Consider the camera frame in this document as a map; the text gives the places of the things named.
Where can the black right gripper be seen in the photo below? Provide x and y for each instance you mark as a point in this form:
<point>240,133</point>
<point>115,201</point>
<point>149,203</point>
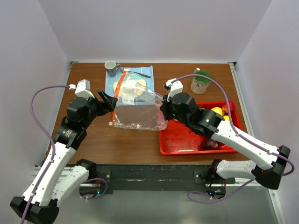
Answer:
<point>165,107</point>

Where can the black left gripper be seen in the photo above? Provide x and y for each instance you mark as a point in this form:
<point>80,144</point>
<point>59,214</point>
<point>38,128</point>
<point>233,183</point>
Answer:
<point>109,105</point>

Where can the clear zip top bag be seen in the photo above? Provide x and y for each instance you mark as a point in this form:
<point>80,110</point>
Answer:
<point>138,116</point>

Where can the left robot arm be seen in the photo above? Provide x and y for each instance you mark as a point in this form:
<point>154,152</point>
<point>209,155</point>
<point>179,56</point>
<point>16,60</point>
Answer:
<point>40,203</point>

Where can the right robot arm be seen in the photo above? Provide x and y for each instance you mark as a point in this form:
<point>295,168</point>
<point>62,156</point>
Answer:
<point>266,163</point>

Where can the blue checked cloth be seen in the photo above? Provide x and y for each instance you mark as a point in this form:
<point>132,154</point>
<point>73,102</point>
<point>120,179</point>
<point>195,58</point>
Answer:
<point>111,82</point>

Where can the cream and teal plate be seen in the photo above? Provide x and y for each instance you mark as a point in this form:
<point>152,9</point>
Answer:
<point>133,85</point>

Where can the floral mug green inside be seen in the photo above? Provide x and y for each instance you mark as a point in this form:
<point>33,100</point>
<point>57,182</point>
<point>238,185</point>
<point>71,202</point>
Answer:
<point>199,85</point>

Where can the red plastic tray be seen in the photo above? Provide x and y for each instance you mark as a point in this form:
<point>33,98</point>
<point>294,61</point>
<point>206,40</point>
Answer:
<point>177,139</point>

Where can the metal spoon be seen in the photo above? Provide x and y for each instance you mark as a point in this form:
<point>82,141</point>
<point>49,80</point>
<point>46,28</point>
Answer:
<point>141,74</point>

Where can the grey mug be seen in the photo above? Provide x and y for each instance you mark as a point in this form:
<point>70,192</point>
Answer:
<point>111,68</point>

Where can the yellow apple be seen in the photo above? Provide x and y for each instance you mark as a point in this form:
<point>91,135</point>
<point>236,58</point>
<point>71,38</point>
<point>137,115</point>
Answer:
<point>218,110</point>

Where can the yellow lemon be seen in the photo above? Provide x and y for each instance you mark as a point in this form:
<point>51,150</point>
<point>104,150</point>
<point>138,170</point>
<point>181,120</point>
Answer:
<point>227,117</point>

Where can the dark red plum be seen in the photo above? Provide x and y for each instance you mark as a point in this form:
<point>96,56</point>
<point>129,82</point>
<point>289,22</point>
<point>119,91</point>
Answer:
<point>209,144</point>

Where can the red apple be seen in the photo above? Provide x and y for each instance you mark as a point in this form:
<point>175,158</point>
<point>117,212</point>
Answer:
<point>230,107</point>

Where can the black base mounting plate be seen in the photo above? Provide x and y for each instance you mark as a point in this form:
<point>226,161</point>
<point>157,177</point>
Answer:
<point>152,178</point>

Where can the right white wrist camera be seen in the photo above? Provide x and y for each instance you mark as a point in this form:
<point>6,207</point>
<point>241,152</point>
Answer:
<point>174,86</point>

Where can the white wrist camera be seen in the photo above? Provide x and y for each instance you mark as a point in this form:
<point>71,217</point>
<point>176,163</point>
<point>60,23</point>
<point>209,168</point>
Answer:
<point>174,86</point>
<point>82,89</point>

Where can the black handled fork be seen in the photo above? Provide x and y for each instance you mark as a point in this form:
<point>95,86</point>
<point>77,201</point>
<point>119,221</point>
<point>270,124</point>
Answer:
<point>139,100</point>

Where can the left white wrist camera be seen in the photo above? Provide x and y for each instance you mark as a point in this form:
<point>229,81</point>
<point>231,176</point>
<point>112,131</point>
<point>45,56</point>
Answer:
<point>82,89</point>

